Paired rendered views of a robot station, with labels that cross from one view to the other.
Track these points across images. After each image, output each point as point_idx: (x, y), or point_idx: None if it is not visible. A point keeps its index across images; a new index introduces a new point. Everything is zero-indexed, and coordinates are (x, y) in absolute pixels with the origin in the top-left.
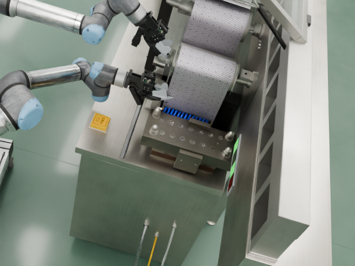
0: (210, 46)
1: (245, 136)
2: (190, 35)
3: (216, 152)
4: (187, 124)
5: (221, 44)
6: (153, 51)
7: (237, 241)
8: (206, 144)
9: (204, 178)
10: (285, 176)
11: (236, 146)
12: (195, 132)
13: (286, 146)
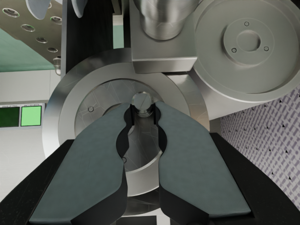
0: (245, 113)
1: (17, 155)
2: (295, 126)
3: (50, 53)
4: (60, 12)
5: (235, 131)
6: (11, 193)
7: None
8: (49, 43)
9: None
10: None
11: (27, 119)
12: (57, 27)
13: None
